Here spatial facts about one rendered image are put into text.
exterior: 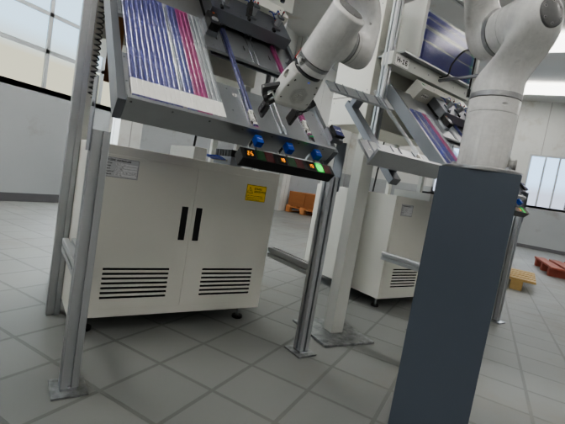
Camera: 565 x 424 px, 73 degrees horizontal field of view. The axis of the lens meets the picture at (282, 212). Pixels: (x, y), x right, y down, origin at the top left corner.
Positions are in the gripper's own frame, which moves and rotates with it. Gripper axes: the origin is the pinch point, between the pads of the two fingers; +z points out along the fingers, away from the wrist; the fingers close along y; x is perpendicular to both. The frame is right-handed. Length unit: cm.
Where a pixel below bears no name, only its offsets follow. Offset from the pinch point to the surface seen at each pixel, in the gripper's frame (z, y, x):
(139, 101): 8.5, -33.3, 2.3
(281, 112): 10.2, 13.9, 16.9
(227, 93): 10.2, -5.7, 18.1
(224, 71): 34, 16, 69
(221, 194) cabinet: 46.6, 7.5, 9.0
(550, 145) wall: 101, 943, 326
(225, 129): 10.5, -9.6, 2.3
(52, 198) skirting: 306, -20, 192
